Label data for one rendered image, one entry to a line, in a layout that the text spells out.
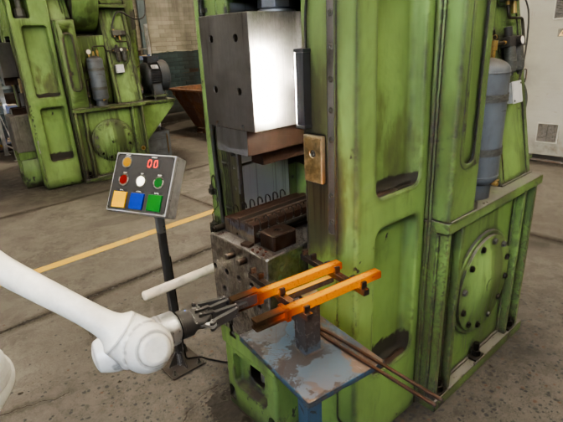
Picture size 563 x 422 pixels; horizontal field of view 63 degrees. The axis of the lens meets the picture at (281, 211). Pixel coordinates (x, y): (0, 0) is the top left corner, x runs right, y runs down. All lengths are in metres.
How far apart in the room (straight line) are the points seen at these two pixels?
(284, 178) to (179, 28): 8.94
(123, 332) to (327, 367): 0.69
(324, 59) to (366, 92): 0.18
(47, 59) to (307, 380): 5.54
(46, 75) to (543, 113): 6.12
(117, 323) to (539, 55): 6.21
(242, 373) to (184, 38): 9.36
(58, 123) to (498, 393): 5.56
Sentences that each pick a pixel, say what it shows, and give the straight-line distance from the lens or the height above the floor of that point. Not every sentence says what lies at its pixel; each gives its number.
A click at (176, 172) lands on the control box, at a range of 2.15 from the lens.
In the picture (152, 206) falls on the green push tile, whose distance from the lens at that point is 2.15.
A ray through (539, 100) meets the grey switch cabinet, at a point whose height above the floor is 0.78.
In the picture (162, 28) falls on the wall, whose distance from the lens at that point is 10.77.
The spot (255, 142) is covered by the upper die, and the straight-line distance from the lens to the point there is 1.74.
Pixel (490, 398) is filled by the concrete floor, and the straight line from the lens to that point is 2.61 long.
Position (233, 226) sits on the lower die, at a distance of 1.94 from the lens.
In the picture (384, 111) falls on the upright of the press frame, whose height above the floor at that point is 1.42.
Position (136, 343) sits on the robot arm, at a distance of 1.01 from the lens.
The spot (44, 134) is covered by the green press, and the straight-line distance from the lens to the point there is 6.41.
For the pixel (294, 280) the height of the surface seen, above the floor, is 1.00.
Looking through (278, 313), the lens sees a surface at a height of 1.00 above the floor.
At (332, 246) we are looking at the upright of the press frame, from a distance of 1.73.
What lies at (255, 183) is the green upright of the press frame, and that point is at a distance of 2.12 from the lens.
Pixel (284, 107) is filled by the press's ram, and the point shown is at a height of 1.44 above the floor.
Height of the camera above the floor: 1.68
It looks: 21 degrees down
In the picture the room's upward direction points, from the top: 3 degrees counter-clockwise
